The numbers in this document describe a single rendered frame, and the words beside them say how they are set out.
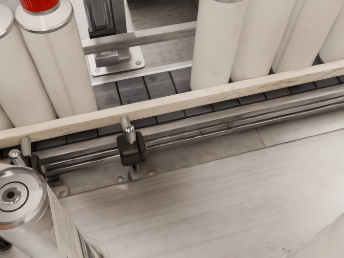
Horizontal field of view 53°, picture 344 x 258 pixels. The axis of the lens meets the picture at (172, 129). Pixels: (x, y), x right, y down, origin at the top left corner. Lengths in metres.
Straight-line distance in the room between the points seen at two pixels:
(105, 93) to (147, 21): 0.22
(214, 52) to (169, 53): 0.20
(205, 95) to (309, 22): 0.15
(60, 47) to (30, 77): 0.06
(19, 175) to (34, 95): 0.19
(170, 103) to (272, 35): 0.14
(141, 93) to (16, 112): 0.16
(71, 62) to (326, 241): 0.27
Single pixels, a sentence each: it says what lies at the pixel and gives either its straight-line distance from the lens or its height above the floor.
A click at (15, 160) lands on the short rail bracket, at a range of 0.38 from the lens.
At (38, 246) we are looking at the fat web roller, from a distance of 0.24.
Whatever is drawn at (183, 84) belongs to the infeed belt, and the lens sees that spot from 0.49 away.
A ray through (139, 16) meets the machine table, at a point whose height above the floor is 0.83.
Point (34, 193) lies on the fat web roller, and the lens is 0.21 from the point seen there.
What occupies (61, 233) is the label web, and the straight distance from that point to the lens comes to 0.22.
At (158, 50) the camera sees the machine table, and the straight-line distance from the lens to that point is 0.60.
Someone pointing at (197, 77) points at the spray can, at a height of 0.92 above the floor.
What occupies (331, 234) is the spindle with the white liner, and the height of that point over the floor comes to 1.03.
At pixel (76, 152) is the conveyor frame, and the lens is 0.44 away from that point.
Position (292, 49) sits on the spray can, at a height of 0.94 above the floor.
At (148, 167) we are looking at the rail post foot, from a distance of 0.47.
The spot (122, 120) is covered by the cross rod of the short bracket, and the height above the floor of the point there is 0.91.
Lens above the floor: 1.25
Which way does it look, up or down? 57 degrees down
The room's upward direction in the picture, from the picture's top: 3 degrees clockwise
